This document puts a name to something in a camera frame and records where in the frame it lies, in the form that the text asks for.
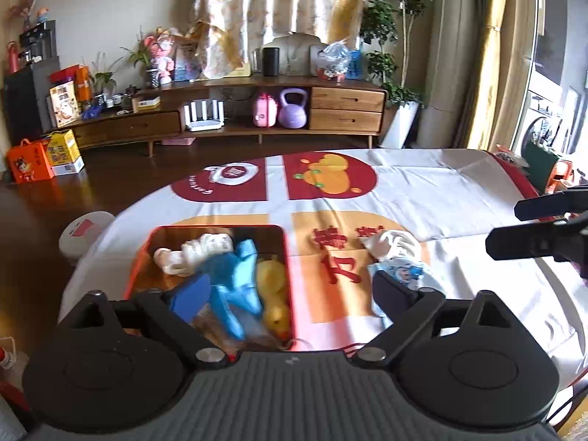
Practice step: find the small potted plant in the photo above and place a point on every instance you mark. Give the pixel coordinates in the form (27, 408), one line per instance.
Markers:
(104, 78)

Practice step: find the yellow curtain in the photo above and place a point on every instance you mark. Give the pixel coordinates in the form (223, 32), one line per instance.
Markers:
(487, 55)

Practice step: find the red tin box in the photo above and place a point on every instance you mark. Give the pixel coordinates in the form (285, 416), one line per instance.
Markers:
(138, 280)

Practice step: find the red thermos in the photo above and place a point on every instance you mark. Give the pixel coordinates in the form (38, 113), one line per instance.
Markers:
(12, 59)

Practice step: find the black water dispenser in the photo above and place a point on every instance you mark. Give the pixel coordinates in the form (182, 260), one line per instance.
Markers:
(39, 41)

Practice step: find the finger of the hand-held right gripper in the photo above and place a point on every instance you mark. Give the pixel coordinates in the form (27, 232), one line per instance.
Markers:
(546, 206)
(523, 241)

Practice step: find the tall potted tree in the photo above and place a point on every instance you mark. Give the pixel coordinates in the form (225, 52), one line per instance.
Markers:
(390, 46)

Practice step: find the white scalloped board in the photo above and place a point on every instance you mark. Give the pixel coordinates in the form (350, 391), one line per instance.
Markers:
(298, 53)

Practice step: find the beige flat box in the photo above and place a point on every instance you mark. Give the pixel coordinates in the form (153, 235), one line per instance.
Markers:
(147, 103)

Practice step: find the purple kettlebell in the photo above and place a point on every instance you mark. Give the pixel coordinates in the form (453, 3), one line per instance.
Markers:
(294, 112)

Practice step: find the hanging floral cloth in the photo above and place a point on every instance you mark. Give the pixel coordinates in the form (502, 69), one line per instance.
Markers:
(275, 4)

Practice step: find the pink toy suitcase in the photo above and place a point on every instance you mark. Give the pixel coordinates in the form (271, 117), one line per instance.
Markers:
(264, 112)

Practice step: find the white planter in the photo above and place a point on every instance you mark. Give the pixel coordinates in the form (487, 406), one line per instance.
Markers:
(400, 124)

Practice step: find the pink flat board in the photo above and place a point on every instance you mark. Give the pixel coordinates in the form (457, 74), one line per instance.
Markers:
(178, 141)

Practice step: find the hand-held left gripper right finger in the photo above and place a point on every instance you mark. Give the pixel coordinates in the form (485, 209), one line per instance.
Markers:
(390, 293)

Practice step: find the potted orchid plant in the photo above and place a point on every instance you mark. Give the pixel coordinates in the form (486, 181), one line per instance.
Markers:
(140, 57)

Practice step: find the green box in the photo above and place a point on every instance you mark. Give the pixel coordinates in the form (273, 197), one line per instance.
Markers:
(540, 165)

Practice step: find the orange plastic stool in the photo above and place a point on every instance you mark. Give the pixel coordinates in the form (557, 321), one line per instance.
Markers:
(561, 175)

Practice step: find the orange gift box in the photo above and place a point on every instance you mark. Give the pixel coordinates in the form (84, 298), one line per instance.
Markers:
(30, 163)

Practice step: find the black speaker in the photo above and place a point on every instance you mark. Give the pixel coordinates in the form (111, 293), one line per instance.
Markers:
(271, 62)

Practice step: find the orange paper bag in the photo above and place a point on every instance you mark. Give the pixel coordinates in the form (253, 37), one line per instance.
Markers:
(81, 80)

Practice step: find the white router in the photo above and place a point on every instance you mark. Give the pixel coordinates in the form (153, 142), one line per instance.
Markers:
(204, 119)

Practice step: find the white rolled cloth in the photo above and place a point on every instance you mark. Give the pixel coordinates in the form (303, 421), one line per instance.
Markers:
(172, 262)

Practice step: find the picture frame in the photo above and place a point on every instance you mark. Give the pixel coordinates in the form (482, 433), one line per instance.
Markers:
(186, 62)

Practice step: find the yellow rubber chicken toy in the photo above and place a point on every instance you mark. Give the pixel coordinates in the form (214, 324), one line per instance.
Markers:
(272, 285)

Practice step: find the blue shark toy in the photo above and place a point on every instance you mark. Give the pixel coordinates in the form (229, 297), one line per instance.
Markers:
(234, 280)

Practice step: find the printed tablecloth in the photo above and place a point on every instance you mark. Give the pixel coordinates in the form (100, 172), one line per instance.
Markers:
(459, 183)

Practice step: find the pink doll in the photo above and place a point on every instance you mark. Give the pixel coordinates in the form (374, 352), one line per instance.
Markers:
(161, 59)

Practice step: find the black cabinet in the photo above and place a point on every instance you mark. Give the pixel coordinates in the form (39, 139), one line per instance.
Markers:
(27, 101)

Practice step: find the washing machine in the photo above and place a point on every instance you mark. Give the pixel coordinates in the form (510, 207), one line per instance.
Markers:
(549, 124)

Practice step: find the clear plastic bag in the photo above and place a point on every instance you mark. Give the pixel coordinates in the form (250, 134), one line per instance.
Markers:
(334, 59)

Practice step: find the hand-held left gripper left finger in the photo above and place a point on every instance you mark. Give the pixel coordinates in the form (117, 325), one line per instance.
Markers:
(190, 295)

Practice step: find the standing air conditioner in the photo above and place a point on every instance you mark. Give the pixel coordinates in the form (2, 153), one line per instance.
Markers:
(452, 55)

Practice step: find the blue plastic item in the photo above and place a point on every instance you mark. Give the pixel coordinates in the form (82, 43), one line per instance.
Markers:
(355, 65)

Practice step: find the artificial flower bouquet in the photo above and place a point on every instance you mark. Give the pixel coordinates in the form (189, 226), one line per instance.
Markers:
(32, 7)

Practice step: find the printed snack box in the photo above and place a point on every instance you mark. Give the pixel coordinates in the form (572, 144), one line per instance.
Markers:
(63, 105)

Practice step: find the wooden TV cabinet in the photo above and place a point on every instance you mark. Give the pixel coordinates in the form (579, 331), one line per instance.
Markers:
(347, 101)

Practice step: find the yellow gift box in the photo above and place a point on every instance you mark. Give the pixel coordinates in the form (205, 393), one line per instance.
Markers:
(64, 154)

